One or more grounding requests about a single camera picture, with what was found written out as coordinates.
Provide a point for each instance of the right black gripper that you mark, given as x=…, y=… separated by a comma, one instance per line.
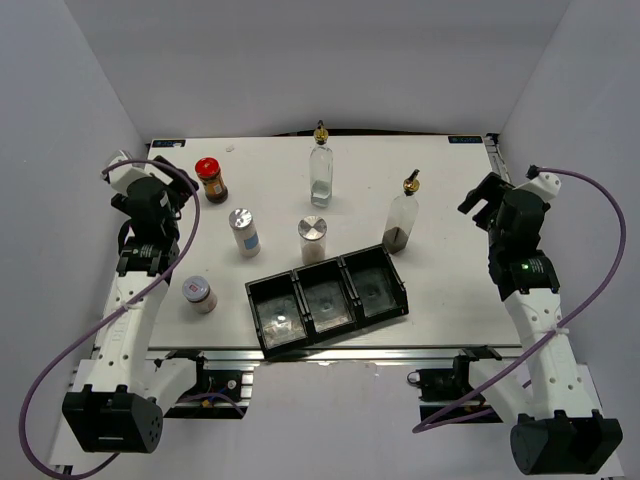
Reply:
x=491, y=189

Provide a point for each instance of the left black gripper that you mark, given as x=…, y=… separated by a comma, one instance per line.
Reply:
x=184, y=193

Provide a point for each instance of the red lid sauce jar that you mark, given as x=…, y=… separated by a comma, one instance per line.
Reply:
x=209, y=173

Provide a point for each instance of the blue label metal-lid shaker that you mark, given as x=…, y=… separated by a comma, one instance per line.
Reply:
x=241, y=221

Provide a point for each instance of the dark sauce glass bottle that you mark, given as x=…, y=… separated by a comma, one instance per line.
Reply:
x=402, y=216

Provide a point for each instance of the small white lid jar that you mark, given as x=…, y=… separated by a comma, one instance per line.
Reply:
x=199, y=295

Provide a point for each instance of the brown spice metal-lid shaker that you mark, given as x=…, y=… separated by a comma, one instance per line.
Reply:
x=312, y=231

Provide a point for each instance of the clear glass oil bottle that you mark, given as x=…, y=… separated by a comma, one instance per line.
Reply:
x=321, y=168

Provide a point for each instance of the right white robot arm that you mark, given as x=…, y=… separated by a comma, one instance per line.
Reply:
x=557, y=428

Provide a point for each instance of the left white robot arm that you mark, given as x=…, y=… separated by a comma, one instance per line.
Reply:
x=121, y=406

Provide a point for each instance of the left blue corner sticker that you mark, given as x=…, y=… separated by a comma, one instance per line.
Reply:
x=168, y=143

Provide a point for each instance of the blue corner sticker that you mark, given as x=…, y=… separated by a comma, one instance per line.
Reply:
x=465, y=139
x=168, y=143

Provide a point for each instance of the right blue corner sticker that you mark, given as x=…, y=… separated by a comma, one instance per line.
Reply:
x=465, y=139

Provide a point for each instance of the black three-compartment tray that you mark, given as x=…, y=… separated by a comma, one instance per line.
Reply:
x=306, y=306

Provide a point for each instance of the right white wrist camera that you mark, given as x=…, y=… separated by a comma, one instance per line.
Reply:
x=543, y=184

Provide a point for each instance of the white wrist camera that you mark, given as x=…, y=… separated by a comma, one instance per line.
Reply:
x=543, y=184
x=125, y=174

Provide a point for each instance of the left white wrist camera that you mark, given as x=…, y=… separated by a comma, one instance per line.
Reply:
x=125, y=174

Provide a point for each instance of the aluminium table frame rail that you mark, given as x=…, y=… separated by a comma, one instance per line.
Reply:
x=254, y=357

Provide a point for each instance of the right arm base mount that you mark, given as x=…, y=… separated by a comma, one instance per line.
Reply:
x=444, y=385

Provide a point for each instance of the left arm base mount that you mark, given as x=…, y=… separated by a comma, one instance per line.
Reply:
x=221, y=390

